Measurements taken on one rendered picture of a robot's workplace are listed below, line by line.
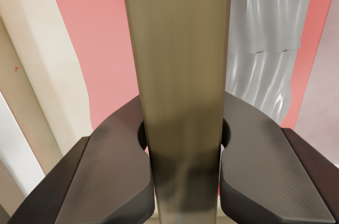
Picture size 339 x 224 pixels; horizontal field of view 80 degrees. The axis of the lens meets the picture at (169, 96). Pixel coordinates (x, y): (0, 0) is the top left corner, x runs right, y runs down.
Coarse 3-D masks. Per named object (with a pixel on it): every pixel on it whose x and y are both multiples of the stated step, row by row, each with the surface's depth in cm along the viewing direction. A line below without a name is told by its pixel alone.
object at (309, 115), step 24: (312, 48) 18; (336, 48) 18; (96, 72) 20; (120, 72) 20; (312, 72) 19; (336, 72) 19; (96, 96) 21; (120, 96) 21; (312, 96) 20; (336, 96) 20; (96, 120) 22; (288, 120) 22; (312, 120) 22; (336, 120) 22; (312, 144) 24; (336, 144) 24
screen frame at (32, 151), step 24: (0, 24) 17; (0, 48) 17; (0, 72) 17; (24, 72) 19; (0, 96) 17; (24, 96) 19; (0, 120) 18; (24, 120) 19; (0, 144) 20; (24, 144) 20; (48, 144) 22; (24, 168) 21; (48, 168) 22; (24, 192) 23; (216, 216) 31
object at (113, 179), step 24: (120, 120) 10; (96, 144) 8; (120, 144) 8; (144, 144) 10; (96, 168) 7; (120, 168) 7; (144, 168) 7; (72, 192) 6; (96, 192) 6; (120, 192) 6; (144, 192) 6; (72, 216) 6; (96, 216) 6; (120, 216) 6; (144, 216) 7
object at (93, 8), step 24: (72, 0) 16; (96, 0) 16; (120, 0) 16; (312, 0) 16; (336, 0) 16; (72, 24) 17; (96, 24) 17; (120, 24) 17; (312, 24) 17; (336, 24) 17; (96, 48) 18; (120, 48) 18
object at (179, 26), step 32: (128, 0) 5; (160, 0) 5; (192, 0) 5; (224, 0) 5; (160, 32) 6; (192, 32) 6; (224, 32) 6; (160, 64) 6; (192, 64) 6; (224, 64) 6; (160, 96) 7; (192, 96) 7; (160, 128) 7; (192, 128) 7; (160, 160) 8; (192, 160) 8; (160, 192) 9; (192, 192) 9
